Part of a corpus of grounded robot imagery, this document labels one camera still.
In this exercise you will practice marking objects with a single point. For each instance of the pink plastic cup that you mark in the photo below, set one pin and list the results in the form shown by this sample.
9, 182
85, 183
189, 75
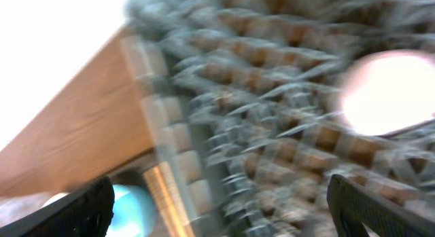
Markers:
387, 92

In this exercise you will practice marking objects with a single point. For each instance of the grey dishwasher rack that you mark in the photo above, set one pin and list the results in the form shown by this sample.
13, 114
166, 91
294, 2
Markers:
241, 99

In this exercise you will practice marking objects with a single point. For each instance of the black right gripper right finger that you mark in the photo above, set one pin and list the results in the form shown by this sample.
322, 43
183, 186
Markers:
355, 209

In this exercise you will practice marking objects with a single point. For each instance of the light blue small bowl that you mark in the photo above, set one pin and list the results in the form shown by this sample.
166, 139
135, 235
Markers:
134, 212

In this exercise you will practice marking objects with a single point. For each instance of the wooden chopstick with pattern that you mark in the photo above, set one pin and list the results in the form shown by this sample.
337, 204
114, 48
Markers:
166, 195

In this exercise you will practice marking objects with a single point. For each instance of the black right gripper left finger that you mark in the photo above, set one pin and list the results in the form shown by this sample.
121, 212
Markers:
87, 212

